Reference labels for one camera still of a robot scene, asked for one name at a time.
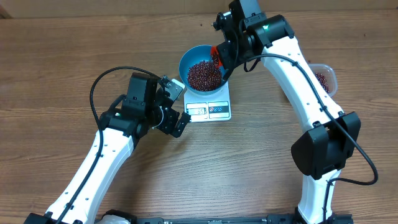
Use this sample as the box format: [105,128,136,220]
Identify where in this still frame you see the red scoop blue handle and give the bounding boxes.
[210,46,223,68]

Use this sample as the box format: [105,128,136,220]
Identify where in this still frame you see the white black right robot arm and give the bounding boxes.
[213,1,361,223]

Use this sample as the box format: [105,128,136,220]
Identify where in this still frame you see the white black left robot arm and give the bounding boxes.
[25,72,190,223]

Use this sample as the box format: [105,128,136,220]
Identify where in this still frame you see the white kitchen scale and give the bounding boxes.
[184,82,232,123]

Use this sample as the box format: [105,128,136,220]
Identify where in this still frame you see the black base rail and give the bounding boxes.
[93,208,355,224]

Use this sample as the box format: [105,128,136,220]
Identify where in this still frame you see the clear plastic container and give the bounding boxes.
[309,63,338,97]

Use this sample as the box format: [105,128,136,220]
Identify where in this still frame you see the blue bowl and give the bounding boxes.
[178,45,227,95]

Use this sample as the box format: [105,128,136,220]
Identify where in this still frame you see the red beans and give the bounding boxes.
[187,51,331,94]

